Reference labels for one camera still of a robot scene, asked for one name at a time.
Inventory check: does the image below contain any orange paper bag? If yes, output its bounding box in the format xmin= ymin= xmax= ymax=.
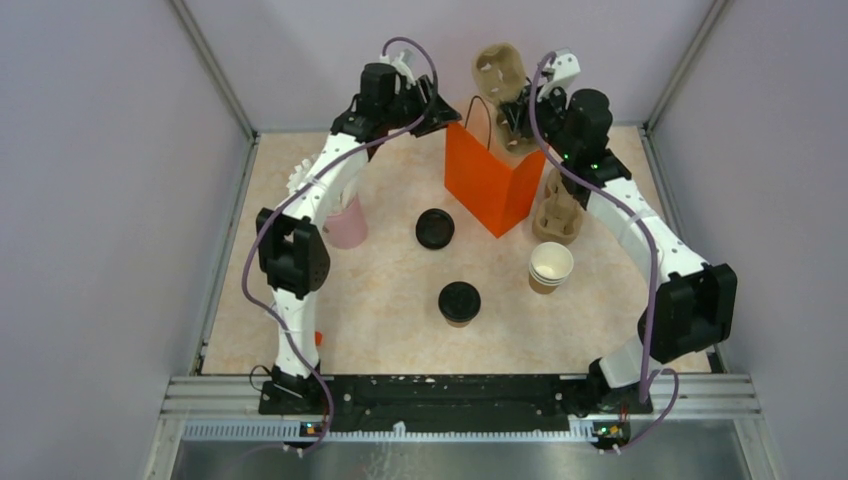
xmin=444 ymin=95 xmax=546 ymax=238

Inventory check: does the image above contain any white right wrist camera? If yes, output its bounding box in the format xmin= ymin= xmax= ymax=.
xmin=537 ymin=48 xmax=581 ymax=100

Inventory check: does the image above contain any single cardboard cup carrier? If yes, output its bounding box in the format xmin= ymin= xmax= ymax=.
xmin=472 ymin=42 xmax=537 ymax=156

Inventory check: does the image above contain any black lid stack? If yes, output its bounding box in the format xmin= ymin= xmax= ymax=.
xmin=415 ymin=208 xmax=455 ymax=250

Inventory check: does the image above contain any brown paper cup stack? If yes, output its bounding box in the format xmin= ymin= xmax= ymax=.
xmin=528 ymin=242 xmax=575 ymax=295

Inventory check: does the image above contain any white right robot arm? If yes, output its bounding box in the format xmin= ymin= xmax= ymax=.
xmin=496 ymin=86 xmax=738 ymax=412

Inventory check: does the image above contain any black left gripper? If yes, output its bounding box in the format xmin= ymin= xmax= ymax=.
xmin=381 ymin=74 xmax=461 ymax=138

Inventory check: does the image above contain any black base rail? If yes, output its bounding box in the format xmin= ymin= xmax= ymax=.
xmin=258 ymin=374 xmax=653 ymax=433

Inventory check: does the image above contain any cardboard cup carrier stack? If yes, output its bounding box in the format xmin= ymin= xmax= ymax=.
xmin=531 ymin=170 xmax=583 ymax=246

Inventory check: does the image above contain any brown paper coffee cup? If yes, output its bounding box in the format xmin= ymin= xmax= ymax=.
xmin=446 ymin=318 xmax=472 ymax=328

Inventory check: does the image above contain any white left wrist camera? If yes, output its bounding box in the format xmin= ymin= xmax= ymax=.
xmin=380 ymin=49 xmax=417 ymax=89

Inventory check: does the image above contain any pink straw holder cup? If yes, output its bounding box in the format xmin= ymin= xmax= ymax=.
xmin=323 ymin=195 xmax=368 ymax=250

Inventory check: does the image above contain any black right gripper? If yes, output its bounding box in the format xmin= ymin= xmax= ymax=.
xmin=500 ymin=80 xmax=576 ymax=161

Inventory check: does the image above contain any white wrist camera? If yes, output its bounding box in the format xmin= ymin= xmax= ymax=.
xmin=380 ymin=49 xmax=417 ymax=89
xmin=537 ymin=48 xmax=581 ymax=100

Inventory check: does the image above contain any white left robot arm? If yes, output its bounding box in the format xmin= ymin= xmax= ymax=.
xmin=256 ymin=62 xmax=460 ymax=414

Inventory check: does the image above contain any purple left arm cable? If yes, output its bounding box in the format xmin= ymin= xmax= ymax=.
xmin=240 ymin=36 xmax=440 ymax=458

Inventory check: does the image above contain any black coffee cup lid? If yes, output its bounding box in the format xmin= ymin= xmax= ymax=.
xmin=437 ymin=281 xmax=482 ymax=320

